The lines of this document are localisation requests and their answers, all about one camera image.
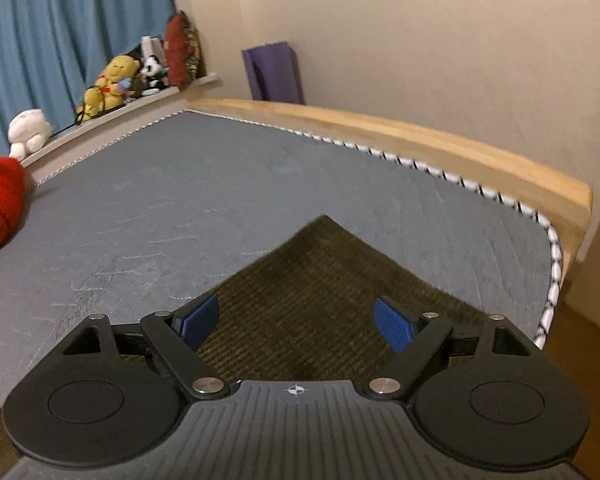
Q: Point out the red patterned cushion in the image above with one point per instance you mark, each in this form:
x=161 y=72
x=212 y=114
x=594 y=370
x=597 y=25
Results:
x=180 y=50

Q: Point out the white headboard shelf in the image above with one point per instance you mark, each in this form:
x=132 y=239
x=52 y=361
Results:
x=130 y=112

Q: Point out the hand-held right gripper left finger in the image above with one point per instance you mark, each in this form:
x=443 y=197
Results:
x=200 y=317

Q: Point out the white plush toy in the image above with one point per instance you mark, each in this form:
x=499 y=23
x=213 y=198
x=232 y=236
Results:
x=27 y=130

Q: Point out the blue curtain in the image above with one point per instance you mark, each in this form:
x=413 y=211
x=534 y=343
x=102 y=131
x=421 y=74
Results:
x=40 y=25

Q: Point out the wooden bed frame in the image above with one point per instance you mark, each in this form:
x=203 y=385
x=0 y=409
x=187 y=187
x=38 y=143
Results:
x=430 y=145

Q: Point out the yellow plush toy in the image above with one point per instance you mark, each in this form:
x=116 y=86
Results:
x=115 y=80

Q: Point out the purple rolled mat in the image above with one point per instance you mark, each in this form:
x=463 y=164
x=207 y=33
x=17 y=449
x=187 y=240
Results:
x=275 y=72

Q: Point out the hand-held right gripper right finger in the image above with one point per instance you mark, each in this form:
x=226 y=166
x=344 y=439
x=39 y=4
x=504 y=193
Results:
x=392 y=325

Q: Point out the panda plush toy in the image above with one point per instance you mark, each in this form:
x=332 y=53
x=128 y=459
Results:
x=154 y=74

